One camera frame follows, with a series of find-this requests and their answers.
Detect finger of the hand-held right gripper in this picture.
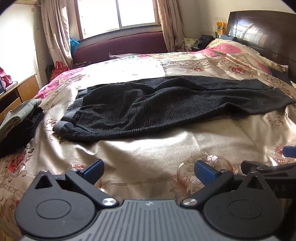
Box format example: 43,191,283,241
282,146,296,158
240,161,296,180

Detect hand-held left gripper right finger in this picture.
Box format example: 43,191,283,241
181,160,270,209

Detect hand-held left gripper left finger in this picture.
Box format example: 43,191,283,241
31,159,119,209

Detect dark grey corduroy pants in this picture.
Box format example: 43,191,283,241
53,75,296,142

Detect floral satin bed cover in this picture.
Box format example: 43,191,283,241
0,38,296,239

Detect black folded garment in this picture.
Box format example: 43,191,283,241
0,106,45,158

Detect grey folded garment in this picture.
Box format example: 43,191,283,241
0,99,42,142

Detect red bag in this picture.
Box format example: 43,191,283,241
50,61,69,80

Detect wooden cabinet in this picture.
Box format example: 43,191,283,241
0,74,40,124

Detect pink floral pillow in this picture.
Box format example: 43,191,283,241
205,38,289,73

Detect dark wooden headboard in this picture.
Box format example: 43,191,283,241
226,10,296,83

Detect pink cloth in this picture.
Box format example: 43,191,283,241
0,67,13,89

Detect green floral cloth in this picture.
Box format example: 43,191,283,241
184,37,199,52

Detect dark red sofa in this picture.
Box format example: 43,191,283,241
72,31,168,68

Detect black bag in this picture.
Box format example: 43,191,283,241
198,35,216,50

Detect yellow paper item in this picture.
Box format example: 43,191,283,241
215,21,228,38

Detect beige patterned curtain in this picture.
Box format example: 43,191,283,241
40,0,73,69
157,0,186,53

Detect window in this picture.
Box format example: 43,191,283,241
76,0,160,40

